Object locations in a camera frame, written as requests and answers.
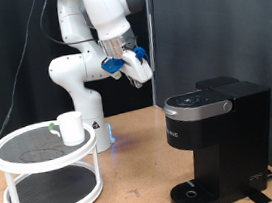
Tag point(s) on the blue mounted wrist camera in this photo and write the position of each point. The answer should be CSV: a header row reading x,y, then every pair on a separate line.
x,y
112,66

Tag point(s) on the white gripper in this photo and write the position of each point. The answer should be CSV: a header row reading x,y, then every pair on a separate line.
x,y
136,67

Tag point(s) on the black tape strip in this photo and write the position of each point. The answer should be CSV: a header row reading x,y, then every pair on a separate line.
x,y
259,198

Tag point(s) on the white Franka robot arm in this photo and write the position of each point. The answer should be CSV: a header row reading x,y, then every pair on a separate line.
x,y
78,72

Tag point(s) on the black Keurig coffee machine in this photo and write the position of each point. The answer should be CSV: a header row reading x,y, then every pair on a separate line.
x,y
228,136

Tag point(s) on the white mug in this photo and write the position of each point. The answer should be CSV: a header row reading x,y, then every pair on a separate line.
x,y
72,130

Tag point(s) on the white two-tier turntable shelf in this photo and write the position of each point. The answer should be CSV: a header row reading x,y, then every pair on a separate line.
x,y
49,180

